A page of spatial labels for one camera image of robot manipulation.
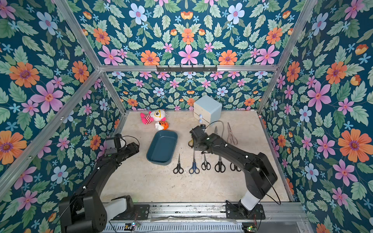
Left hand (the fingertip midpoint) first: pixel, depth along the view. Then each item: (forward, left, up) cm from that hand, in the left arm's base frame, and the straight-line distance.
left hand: (136, 146), depth 87 cm
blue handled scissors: (-13, -34, -10) cm, 38 cm away
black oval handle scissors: (-14, -59, -11) cm, 62 cm away
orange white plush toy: (+20, -12, -5) cm, 24 cm away
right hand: (-2, -38, 0) cm, 38 cm away
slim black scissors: (-11, -42, -11) cm, 45 cm away
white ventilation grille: (-43, -30, -11) cm, 53 cm away
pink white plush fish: (+28, -9, -3) cm, 29 cm away
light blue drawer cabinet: (+24, -47, +4) cm, 53 cm away
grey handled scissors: (+15, -53, -11) cm, 56 cm away
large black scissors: (-13, -51, -11) cm, 54 cm away
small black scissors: (-12, -25, -10) cm, 30 cm away
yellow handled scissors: (+6, -34, -11) cm, 36 cm away
